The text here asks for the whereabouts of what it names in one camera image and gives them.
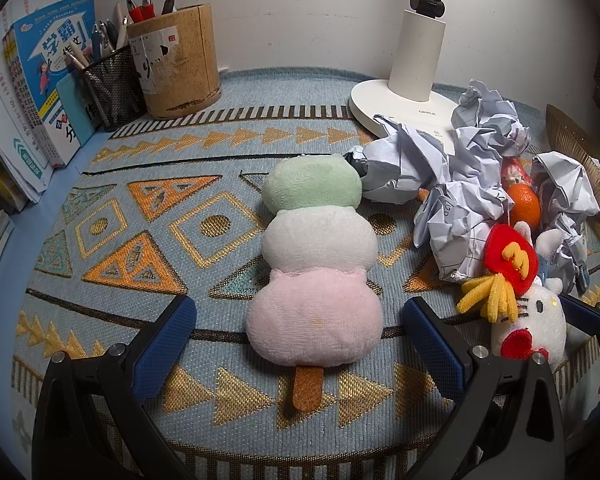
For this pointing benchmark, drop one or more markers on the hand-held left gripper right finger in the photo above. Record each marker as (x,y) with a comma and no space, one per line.
(432,347)

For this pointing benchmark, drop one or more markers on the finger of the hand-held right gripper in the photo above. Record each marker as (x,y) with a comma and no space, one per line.
(582,315)

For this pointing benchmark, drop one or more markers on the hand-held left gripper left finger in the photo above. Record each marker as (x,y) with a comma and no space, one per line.
(162,350)

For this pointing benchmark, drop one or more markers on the three-colour dango plush toy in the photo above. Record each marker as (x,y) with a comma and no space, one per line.
(317,255)

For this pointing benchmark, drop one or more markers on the woven brown basket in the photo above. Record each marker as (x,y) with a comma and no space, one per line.
(567,130)

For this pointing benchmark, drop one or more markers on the large paper ball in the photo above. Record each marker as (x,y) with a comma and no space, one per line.
(405,160)

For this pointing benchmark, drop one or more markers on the white cat plush toy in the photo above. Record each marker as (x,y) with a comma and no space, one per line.
(535,310)

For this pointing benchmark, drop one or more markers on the patterned blue woven mat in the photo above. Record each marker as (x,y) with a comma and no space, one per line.
(145,240)

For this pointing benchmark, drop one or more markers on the orange tangerine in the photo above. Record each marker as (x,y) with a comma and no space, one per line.
(524,204)

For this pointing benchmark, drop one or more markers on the red printed snack packet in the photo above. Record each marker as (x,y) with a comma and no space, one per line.
(515,172)

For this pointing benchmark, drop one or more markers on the black mesh pen holder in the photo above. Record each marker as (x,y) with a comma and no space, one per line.
(112,90)

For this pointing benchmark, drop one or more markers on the bamboo pen holder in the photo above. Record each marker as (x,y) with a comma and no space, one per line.
(180,65)

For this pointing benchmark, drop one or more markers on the white desk lamp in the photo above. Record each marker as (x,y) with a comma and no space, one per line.
(420,50)

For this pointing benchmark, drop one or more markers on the bunch of pens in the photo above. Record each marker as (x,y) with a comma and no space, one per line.
(102,42)

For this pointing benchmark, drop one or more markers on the red grip pen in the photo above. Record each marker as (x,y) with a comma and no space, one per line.
(133,10)
(147,6)

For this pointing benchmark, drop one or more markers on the dark grey pen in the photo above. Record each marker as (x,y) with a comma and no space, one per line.
(168,2)

